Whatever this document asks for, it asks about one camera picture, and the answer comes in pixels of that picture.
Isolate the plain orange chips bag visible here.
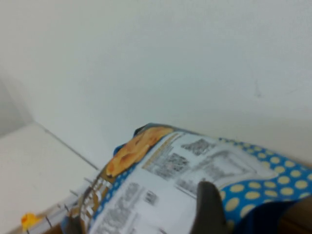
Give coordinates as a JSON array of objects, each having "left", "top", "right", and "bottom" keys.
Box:
[{"left": 21, "top": 213, "right": 42, "bottom": 231}]

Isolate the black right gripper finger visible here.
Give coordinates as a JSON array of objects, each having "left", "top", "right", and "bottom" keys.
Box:
[{"left": 192, "top": 181, "right": 231, "bottom": 234}]

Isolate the blue Vikar shrimp chips bag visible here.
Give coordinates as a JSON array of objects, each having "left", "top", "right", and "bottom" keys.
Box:
[{"left": 60, "top": 123, "right": 312, "bottom": 234}]

